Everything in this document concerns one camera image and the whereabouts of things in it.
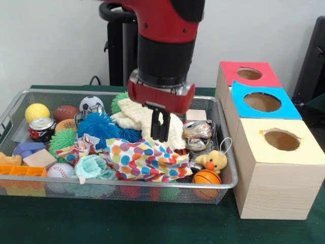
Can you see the crushed silver can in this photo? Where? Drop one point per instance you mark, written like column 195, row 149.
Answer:
column 197, row 134

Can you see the green spiky ball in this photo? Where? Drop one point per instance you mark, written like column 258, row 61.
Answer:
column 63, row 142

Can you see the blue spiky ball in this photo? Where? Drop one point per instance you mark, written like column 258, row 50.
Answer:
column 96, row 127

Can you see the orange toy building block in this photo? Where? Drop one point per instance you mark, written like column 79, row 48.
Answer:
column 20, row 170

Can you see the wooden box with three holes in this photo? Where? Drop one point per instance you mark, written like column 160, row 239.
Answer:
column 274, row 178

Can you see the smooth yellow ball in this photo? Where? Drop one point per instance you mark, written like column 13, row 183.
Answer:
column 38, row 113

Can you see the black upright panel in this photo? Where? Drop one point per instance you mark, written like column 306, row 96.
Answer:
column 315, row 66

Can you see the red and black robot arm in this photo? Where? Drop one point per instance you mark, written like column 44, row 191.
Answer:
column 165, row 46

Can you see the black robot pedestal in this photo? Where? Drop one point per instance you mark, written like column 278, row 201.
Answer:
column 122, row 51

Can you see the small orange basketball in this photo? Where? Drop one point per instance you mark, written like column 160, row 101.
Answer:
column 206, row 178

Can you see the polka dot cloth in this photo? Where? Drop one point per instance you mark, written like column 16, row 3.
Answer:
column 147, row 160

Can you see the small white baseball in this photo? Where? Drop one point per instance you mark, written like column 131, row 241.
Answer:
column 61, row 170

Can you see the small yellow duck toy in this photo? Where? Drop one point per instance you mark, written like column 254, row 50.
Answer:
column 213, row 161

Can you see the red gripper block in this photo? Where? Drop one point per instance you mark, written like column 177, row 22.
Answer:
column 160, row 97

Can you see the white knitted cloth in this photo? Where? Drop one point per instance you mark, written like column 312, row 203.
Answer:
column 134, row 119

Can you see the green cloth side table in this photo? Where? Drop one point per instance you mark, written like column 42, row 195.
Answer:
column 317, row 104

